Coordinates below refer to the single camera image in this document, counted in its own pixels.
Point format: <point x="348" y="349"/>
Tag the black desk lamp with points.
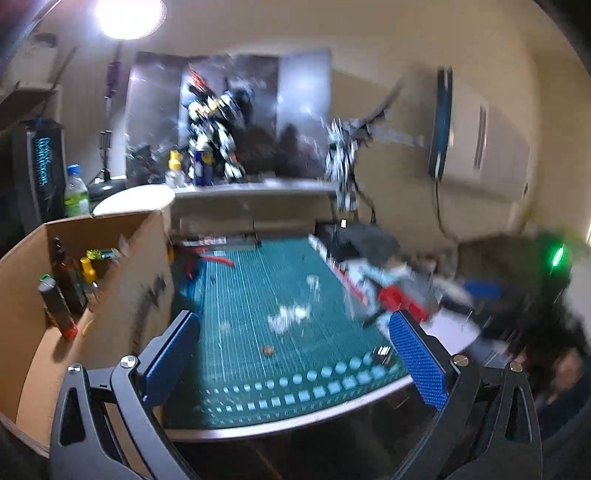
<point x="107" y="189"/>

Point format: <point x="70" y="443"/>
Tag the white winged robot model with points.
<point x="341" y="152"/>

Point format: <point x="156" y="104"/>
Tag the green soda bottle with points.
<point x="76" y="191"/>

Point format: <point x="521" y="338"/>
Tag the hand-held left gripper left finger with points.
<point x="173" y="355"/>

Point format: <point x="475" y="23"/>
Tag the green cutting mat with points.
<point x="258" y="295"/>

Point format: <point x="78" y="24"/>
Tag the yellow cap clear bottle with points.
<point x="175" y="173"/>

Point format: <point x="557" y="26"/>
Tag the white round plate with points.
<point x="134" y="201"/>

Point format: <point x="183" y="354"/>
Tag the red black bottle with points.
<point x="57" y="309"/>

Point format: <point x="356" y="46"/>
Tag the red thin tool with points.
<point x="217" y="260"/>

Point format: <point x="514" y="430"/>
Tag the blue spray can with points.
<point x="203" y="167"/>

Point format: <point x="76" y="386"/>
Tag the white shelf riser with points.
<point x="277" y="189"/>

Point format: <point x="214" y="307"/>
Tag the brown cardboard box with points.
<point x="129" y="286"/>

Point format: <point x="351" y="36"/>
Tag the black computer tower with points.
<point x="41" y="175"/>

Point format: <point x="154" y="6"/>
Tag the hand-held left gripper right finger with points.
<point x="418" y="360"/>

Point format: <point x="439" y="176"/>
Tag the yellow cap brown label bottle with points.
<point x="87" y="272"/>

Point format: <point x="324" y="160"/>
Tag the tall brown bottle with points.
<point x="67" y="277"/>

